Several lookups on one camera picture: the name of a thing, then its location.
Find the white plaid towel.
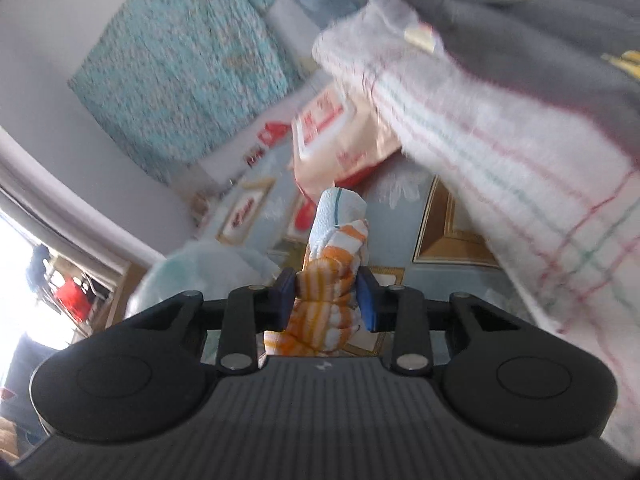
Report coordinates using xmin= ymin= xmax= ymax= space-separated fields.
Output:
xmin=312 ymin=0 xmax=640 ymax=461

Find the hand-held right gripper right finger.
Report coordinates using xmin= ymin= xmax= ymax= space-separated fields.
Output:
xmin=355 ymin=265 xmax=525 ymax=376

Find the blue hanging garment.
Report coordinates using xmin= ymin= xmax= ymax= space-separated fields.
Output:
xmin=27 ymin=245 xmax=51 ymax=291

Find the red and white wipes packet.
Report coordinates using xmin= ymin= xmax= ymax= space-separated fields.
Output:
xmin=290 ymin=80 xmax=403 ymax=196

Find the large white plastic bag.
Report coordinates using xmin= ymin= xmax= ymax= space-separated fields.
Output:
xmin=122 ymin=240 xmax=281 ymax=331

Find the dark grey cloth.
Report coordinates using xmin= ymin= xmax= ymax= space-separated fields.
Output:
xmin=400 ymin=0 xmax=640 ymax=136

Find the teal floral cloth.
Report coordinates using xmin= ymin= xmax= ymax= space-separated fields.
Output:
xmin=67 ymin=0 xmax=306 ymax=186

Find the orange striped towel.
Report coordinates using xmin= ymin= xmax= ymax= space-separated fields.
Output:
xmin=264 ymin=187 xmax=371 ymax=358

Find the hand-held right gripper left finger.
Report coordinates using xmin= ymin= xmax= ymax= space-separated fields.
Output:
xmin=122 ymin=266 xmax=298 ymax=375

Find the small red plastic bag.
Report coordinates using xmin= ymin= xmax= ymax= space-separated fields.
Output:
xmin=256 ymin=119 xmax=292 ymax=150

